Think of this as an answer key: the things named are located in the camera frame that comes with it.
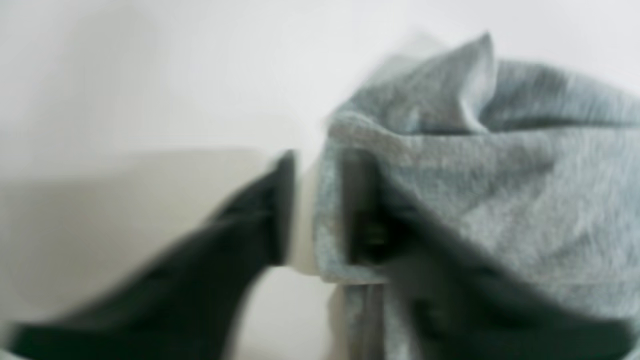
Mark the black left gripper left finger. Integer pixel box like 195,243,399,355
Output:
6,150,296,360

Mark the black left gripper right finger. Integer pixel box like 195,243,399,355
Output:
342,150,635,360

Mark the grey T-shirt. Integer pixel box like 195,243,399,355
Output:
313,34,640,360

